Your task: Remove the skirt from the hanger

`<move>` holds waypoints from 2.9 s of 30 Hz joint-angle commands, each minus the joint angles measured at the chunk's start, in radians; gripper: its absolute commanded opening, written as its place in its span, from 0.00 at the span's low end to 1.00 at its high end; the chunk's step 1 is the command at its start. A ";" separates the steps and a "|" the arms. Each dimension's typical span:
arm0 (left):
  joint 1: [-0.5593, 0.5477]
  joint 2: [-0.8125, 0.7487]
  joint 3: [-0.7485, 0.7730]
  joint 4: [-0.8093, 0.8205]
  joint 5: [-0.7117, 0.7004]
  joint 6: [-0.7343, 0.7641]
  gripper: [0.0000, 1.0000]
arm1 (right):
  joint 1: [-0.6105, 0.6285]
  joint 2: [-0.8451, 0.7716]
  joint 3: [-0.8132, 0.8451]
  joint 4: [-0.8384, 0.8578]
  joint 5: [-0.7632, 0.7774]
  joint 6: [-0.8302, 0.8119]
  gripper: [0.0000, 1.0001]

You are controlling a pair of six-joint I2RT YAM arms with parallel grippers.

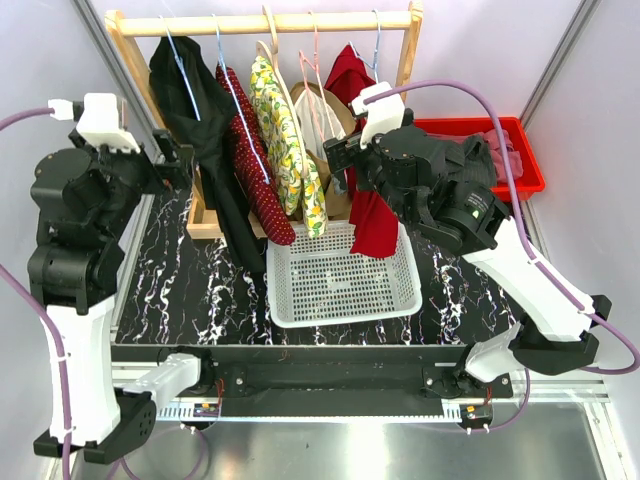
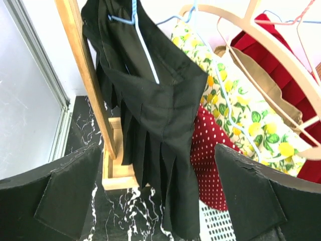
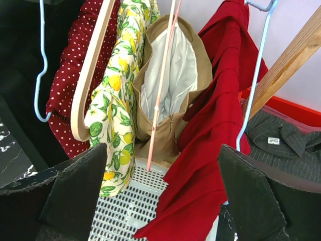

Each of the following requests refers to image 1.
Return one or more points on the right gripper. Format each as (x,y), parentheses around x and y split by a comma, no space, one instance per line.
(346,151)

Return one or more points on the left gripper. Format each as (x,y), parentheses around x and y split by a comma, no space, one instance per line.
(175,170)

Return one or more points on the lemon print skirt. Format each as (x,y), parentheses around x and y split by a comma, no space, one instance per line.
(297,180)

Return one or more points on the red polka dot skirt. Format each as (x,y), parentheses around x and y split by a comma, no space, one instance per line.
(262,199)

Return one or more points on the black skirt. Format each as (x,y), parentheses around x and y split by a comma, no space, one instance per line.
(221,189)

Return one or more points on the blue wire hanger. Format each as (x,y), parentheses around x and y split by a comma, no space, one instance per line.
(373,65)
(222,63)
(181,68)

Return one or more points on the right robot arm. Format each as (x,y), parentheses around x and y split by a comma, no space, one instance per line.
(422,180)

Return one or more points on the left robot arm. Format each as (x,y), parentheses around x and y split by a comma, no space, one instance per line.
(87,195)

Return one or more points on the khaki skirt white lining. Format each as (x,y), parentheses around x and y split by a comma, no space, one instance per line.
(337,207)

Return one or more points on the plain red skirt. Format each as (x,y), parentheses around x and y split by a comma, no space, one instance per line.
(376,227)

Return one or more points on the white plastic mesh basket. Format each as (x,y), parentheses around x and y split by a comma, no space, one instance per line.
(317,282)

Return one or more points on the dark grey striped shirt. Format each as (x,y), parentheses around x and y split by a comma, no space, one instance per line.
(478,165)

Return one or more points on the wooden clothes rack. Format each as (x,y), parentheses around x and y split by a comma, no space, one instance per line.
(124,33)

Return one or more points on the red plastic bin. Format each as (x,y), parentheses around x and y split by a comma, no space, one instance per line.
(531,181)

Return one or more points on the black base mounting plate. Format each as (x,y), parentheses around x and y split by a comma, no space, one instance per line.
(315,366)

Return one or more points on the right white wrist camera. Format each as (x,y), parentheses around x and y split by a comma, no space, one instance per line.
(382,116)

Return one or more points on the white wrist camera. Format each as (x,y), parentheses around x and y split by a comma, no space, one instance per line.
(101,119)
(382,116)

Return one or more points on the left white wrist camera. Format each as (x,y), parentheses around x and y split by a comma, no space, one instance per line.
(101,119)

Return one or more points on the pink wire hanger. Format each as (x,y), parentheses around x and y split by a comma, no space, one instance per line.
(315,70)

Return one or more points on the aluminium frame rail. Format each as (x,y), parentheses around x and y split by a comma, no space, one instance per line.
(411,402)

